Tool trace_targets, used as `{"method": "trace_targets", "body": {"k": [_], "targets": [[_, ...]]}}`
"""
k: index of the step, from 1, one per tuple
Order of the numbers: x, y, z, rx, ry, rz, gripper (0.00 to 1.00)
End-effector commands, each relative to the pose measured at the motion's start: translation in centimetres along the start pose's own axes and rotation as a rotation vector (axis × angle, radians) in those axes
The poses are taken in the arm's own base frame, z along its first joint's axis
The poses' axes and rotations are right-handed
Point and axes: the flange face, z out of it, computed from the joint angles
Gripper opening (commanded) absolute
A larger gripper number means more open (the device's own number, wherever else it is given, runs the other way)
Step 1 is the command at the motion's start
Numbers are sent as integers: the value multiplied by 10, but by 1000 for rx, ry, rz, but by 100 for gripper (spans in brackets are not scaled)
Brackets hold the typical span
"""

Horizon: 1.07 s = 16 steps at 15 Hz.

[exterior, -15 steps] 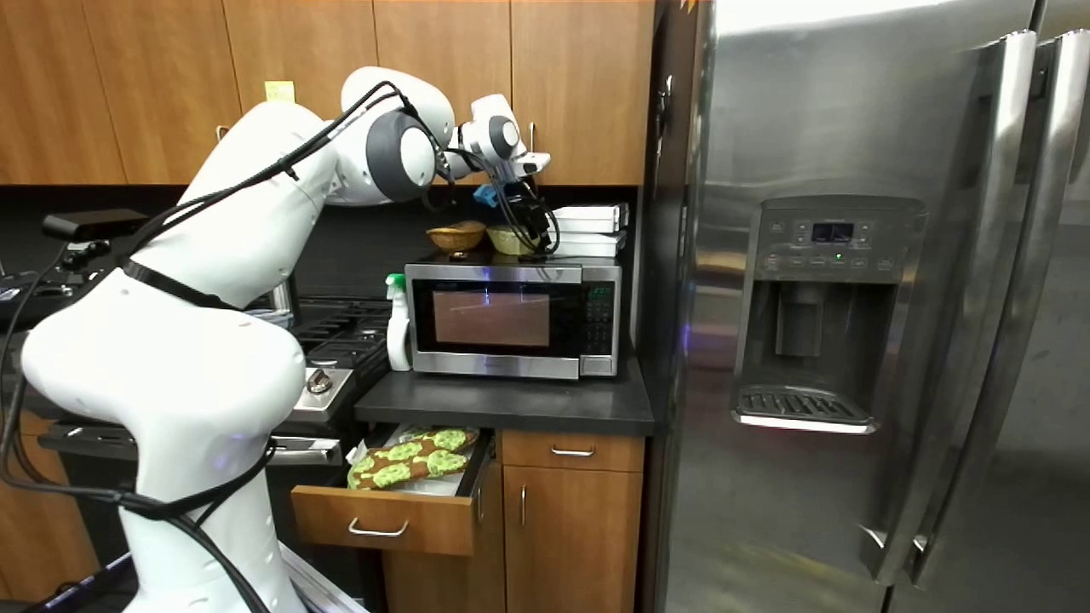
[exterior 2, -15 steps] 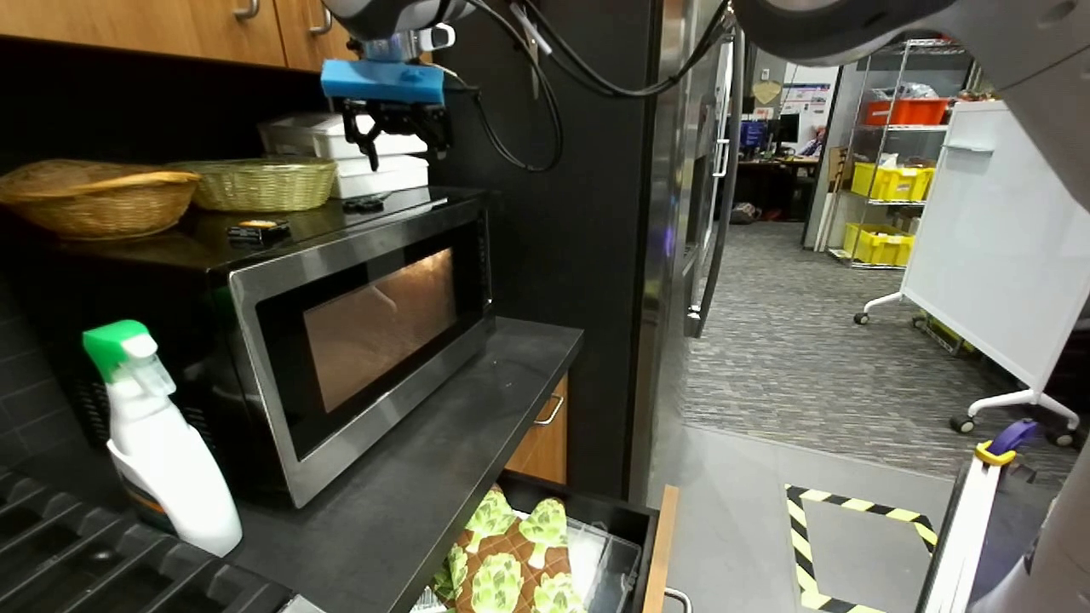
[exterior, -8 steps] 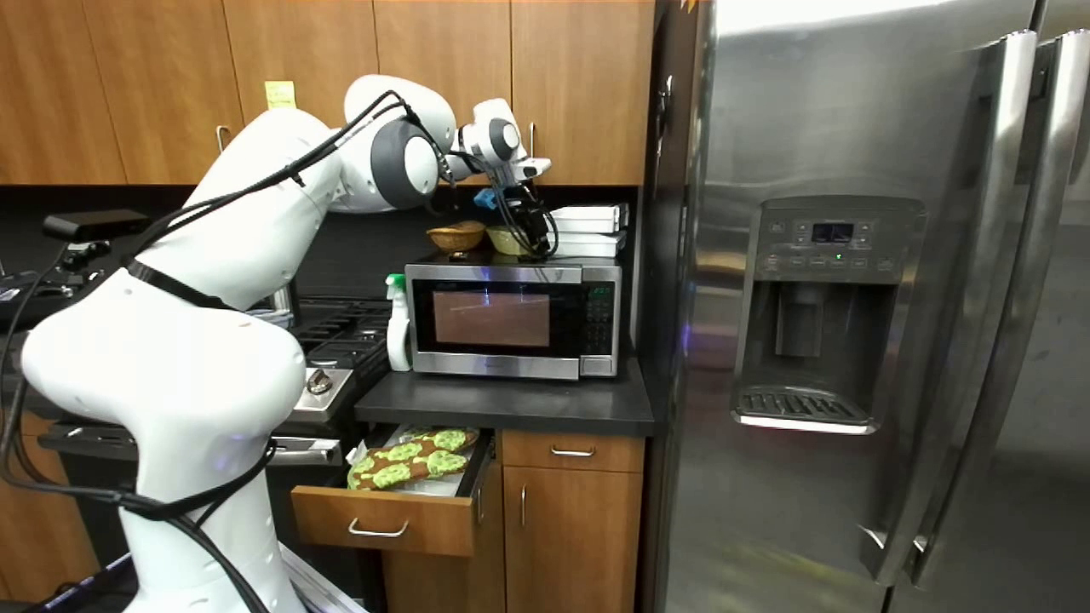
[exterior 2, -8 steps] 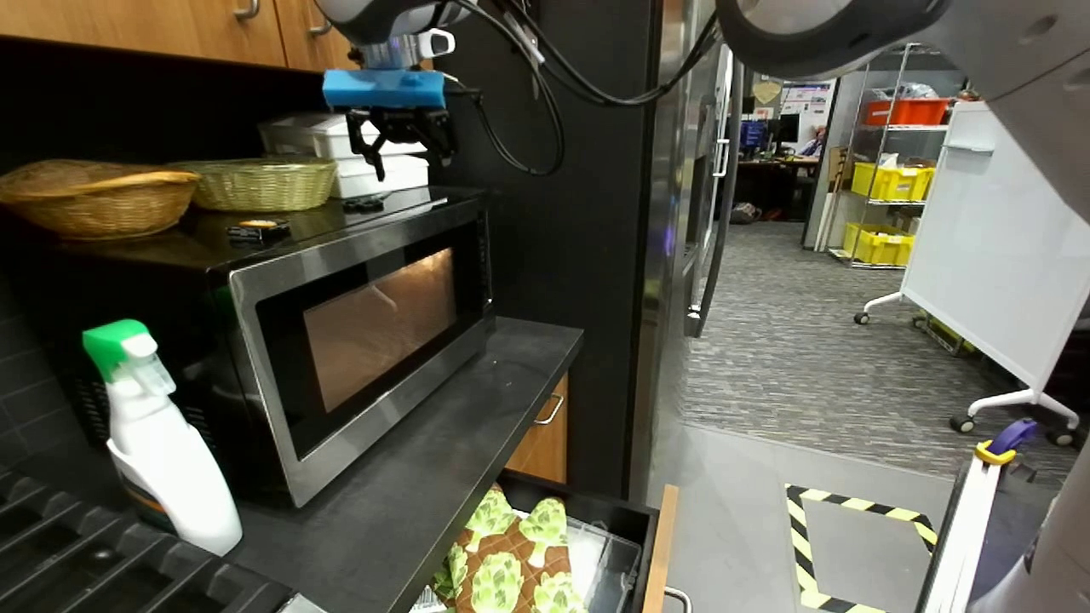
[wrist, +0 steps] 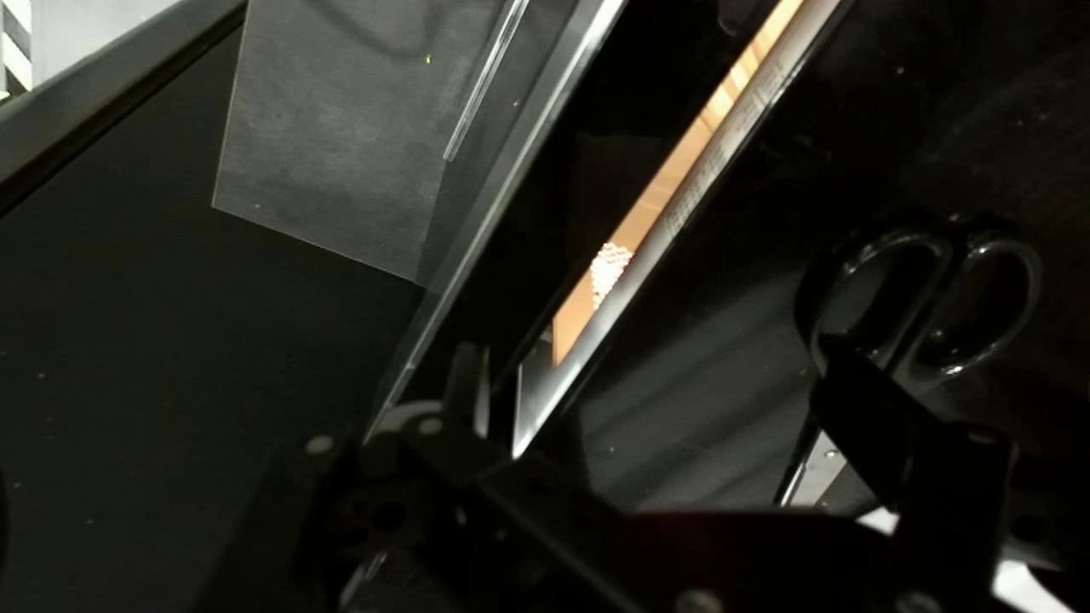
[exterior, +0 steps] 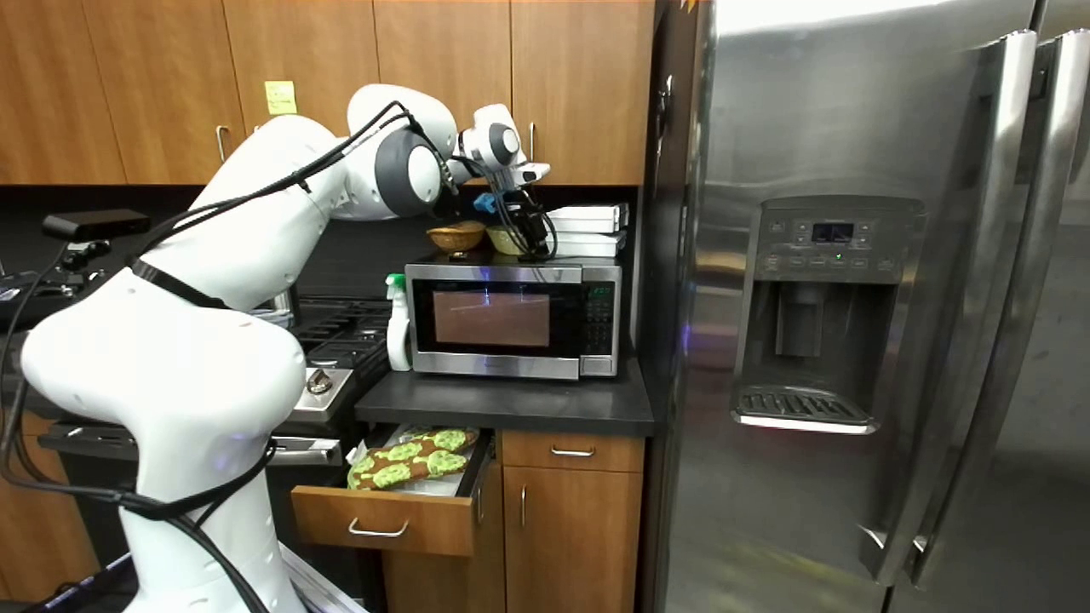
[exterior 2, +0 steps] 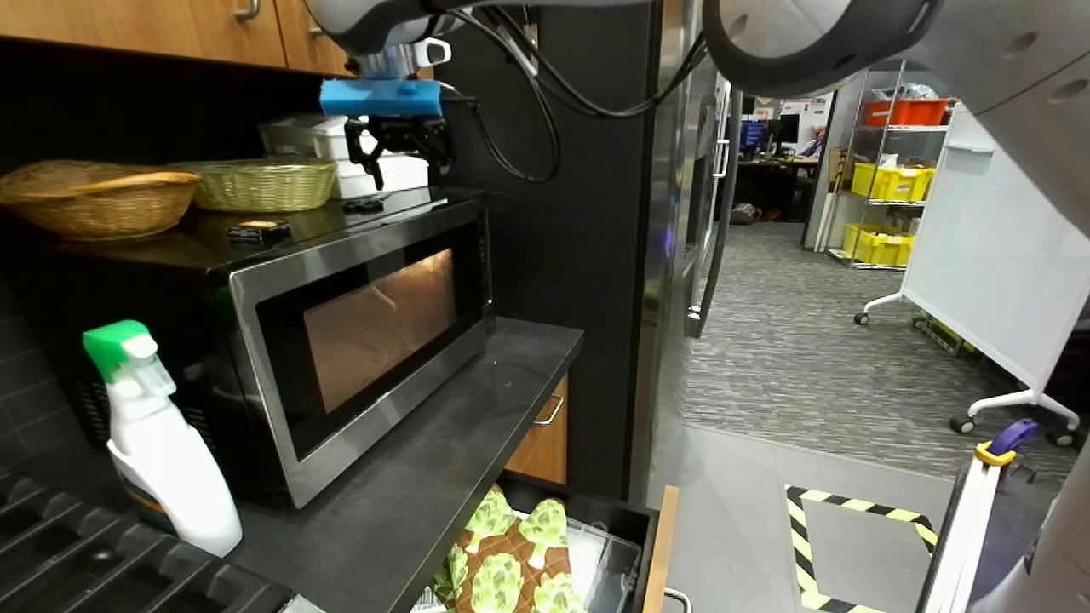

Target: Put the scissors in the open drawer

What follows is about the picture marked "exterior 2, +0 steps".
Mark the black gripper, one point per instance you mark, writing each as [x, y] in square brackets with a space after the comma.
[415, 134]

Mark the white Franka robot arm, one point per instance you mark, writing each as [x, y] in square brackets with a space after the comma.
[1023, 71]

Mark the closed wooden drawer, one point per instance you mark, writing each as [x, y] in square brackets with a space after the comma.
[548, 437]

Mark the open wooden drawer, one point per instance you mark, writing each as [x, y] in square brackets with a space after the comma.
[667, 546]

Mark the white flat box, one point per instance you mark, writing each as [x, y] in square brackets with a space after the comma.
[395, 176]
[308, 136]

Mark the yellow green wicker basket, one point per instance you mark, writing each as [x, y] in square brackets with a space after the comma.
[267, 184]

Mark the brown wooden upper cabinet door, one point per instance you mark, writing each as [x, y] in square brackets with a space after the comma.
[137, 22]
[298, 40]

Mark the stainless steel microwave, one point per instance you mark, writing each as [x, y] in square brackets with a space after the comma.
[377, 327]

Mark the brown wicker basket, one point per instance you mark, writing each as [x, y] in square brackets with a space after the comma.
[96, 198]

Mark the white spray bottle green nozzle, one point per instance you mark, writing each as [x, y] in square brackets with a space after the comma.
[173, 466]

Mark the green brown patterned oven mitt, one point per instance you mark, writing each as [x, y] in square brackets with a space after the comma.
[500, 563]

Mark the black gas stove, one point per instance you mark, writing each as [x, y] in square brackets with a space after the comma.
[90, 556]

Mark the orange storage bin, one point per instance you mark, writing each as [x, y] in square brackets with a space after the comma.
[906, 114]

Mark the yellow black hazard tape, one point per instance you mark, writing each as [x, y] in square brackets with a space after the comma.
[803, 546]

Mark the white rolling whiteboard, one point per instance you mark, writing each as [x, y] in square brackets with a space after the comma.
[1001, 293]

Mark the purple yellow clamp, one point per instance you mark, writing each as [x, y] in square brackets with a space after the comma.
[1006, 444]

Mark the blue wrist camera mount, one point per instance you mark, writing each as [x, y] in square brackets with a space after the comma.
[380, 97]

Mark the white metal rail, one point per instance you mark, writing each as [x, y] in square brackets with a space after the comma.
[959, 546]

